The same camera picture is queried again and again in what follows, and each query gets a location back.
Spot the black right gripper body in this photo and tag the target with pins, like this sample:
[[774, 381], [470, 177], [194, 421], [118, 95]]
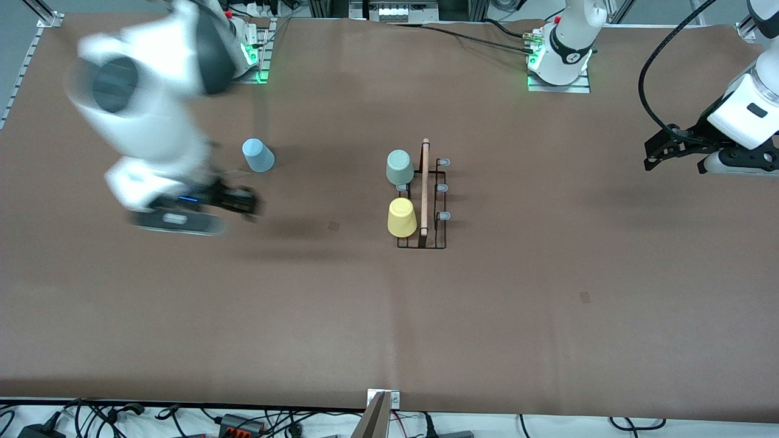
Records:
[[214, 193]]

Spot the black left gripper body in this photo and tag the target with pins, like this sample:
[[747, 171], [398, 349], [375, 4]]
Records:
[[691, 139]]

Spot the yellow cup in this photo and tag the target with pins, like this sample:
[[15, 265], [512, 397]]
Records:
[[402, 218]]

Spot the grey-green cup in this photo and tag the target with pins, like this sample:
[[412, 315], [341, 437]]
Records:
[[400, 167]]

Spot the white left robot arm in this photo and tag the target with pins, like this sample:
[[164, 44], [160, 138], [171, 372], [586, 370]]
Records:
[[569, 42]]

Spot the light blue cup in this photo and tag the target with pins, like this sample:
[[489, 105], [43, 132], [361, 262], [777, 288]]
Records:
[[258, 156]]

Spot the brown paper table cover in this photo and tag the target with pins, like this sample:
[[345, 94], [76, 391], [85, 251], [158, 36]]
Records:
[[548, 243]]

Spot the white power strip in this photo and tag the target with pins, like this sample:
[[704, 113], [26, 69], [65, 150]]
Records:
[[258, 9]]

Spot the black box with orange connectors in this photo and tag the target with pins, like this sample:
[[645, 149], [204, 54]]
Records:
[[242, 426]]

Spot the grey control box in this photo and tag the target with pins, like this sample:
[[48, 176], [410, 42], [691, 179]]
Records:
[[394, 11]]

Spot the black power adapter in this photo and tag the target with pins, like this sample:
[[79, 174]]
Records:
[[39, 431]]

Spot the black power plug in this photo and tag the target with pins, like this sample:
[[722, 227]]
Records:
[[428, 426]]

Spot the metal corner bracket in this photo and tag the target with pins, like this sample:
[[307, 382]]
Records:
[[747, 29]]

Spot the aluminium edge rail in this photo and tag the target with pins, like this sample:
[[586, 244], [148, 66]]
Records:
[[21, 67]]

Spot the metal table edge bracket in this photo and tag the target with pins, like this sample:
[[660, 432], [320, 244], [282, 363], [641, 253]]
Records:
[[393, 398]]

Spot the brown wooden post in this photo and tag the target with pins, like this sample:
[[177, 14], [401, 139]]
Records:
[[371, 423]]

